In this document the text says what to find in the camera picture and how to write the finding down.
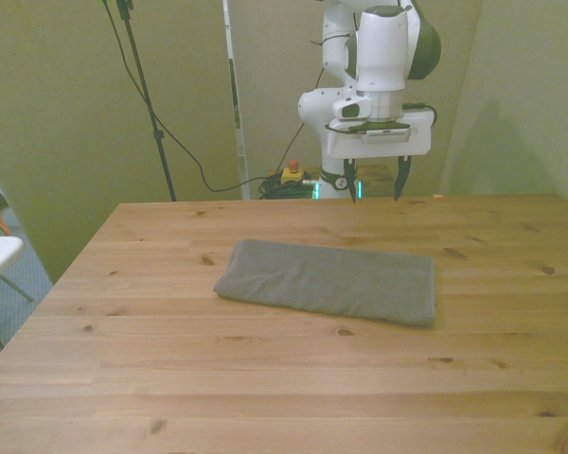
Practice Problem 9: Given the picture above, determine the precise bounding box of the black tripod stand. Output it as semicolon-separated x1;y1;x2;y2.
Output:
98;0;179;202

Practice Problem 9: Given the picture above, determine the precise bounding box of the coiled dark green cable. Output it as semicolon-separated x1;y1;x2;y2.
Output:
257;174;321;201

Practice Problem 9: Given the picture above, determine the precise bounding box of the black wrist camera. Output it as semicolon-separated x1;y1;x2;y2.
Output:
328;117;414;144

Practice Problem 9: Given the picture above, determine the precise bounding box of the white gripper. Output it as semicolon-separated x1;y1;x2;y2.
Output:
325;107;434;205

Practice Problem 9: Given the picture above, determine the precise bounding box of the white vertical panel edge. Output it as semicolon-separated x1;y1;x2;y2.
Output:
222;0;252;201

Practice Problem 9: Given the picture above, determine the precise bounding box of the yellow emergency stop box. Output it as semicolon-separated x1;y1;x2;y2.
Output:
281;159;306;185

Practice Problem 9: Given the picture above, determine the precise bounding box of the grey terry towel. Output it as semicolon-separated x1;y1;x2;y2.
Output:
212;238;437;327

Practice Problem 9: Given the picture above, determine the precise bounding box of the long black tripod cable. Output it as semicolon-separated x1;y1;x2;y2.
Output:
101;0;266;193

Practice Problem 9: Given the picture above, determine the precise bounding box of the black camera cable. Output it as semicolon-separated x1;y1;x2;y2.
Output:
401;102;439;130

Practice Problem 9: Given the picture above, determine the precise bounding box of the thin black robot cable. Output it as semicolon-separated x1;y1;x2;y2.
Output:
282;40;326;175

